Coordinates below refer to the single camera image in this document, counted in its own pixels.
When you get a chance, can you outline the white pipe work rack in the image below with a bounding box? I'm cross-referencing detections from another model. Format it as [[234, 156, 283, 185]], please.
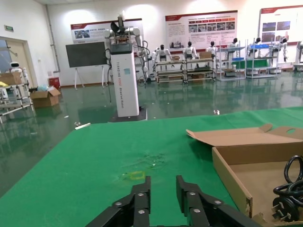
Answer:
[[155, 59, 186, 83], [183, 57, 216, 83], [217, 40, 247, 81], [0, 70, 36, 123], [245, 39, 283, 79]]

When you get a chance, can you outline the red box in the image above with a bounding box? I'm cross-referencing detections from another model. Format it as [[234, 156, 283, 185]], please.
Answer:
[[48, 77, 60, 89]]

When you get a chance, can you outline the small white round-headed robot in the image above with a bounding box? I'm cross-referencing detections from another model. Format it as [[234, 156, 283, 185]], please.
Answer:
[[9, 61, 28, 82]]

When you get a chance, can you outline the green table cloth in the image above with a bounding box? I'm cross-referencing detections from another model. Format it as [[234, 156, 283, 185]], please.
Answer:
[[0, 106, 303, 227]]

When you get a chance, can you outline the white wall pipe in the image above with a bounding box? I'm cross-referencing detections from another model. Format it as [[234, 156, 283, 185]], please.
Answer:
[[45, 4, 61, 74]]

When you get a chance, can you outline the black power cable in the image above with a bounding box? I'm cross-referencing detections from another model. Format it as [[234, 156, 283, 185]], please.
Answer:
[[272, 155, 303, 223]]

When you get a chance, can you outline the white tower wheeled robot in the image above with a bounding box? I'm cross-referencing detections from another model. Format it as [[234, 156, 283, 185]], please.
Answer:
[[103, 10, 149, 123]]

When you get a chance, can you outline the open cardboard box on floor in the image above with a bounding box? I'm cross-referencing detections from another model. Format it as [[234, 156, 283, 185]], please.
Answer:
[[30, 87, 62, 108]]

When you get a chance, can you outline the black screen on white stand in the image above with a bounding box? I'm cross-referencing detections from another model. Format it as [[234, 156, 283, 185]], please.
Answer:
[[65, 41, 107, 90]]

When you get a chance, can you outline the white humanoid robot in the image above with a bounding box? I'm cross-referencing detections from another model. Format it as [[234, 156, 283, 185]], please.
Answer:
[[227, 37, 240, 59], [152, 44, 173, 68], [250, 37, 264, 52], [183, 41, 199, 60], [276, 36, 290, 62], [205, 40, 219, 58]]

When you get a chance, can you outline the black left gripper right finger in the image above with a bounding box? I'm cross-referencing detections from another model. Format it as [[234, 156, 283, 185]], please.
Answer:
[[176, 175, 262, 227]]

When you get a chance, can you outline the beige door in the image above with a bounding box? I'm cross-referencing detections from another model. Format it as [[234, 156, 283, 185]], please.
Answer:
[[0, 36, 32, 83]]

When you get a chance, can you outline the open brown cardboard box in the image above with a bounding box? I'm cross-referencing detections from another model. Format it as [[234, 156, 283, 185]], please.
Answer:
[[186, 122, 303, 224]]

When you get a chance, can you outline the wall poster with red border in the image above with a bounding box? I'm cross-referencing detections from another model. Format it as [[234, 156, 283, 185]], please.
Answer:
[[259, 5, 303, 43], [165, 10, 238, 50], [70, 18, 143, 44]]

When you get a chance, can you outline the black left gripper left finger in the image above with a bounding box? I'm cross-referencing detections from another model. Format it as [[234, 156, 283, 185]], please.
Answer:
[[82, 176, 152, 227]]

